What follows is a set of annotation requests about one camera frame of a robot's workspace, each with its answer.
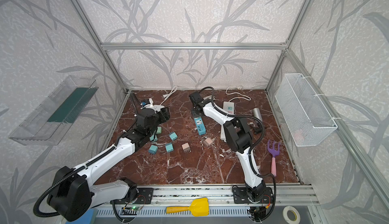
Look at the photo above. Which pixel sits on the teal plug adapter lower left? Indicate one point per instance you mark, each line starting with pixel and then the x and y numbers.
pixel 153 149

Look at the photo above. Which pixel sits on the purple pink toy rake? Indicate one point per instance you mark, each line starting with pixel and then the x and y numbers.
pixel 273 148

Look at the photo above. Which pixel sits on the yellow toy shovel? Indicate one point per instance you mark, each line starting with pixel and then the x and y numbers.
pixel 198 208

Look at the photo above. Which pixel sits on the blue power strip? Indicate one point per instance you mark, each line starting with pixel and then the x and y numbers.
pixel 200 125

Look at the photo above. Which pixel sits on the clear plastic wall shelf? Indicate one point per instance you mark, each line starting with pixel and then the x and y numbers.
pixel 52 119

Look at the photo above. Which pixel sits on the white long power strip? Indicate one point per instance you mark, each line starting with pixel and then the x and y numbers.
pixel 230 108

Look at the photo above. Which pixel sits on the silver hair dryer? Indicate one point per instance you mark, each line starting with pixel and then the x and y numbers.
pixel 257 114

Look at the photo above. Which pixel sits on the blue sponge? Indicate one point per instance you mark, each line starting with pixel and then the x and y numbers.
pixel 87 218

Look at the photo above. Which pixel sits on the pink plug adapter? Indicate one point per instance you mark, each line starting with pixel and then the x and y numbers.
pixel 208 142
pixel 186 147

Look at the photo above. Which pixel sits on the white tape roll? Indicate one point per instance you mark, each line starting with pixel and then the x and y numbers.
pixel 291 215

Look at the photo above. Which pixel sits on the teal plug adapter lower centre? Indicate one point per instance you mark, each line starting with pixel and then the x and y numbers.
pixel 169 147

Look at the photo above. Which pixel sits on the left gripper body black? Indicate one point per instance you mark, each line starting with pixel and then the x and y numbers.
pixel 164 114

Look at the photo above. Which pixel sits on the white square power strip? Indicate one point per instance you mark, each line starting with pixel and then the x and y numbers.
pixel 150 105

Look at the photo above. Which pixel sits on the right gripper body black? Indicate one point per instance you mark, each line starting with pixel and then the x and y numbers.
pixel 196 110

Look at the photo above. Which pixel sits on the white wire basket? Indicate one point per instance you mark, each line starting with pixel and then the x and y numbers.
pixel 306 117

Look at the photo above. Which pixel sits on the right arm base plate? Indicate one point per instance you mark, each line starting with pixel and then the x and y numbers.
pixel 241 196

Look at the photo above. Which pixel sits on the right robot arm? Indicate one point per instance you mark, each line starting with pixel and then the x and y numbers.
pixel 238 136

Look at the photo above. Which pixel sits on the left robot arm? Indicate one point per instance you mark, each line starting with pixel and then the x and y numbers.
pixel 74 190

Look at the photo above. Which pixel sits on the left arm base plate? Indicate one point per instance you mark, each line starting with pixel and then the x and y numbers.
pixel 143 196

